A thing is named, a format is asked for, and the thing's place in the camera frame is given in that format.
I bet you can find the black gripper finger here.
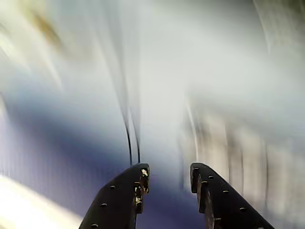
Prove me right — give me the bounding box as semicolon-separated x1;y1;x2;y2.
79;163;151;229
190;162;275;229

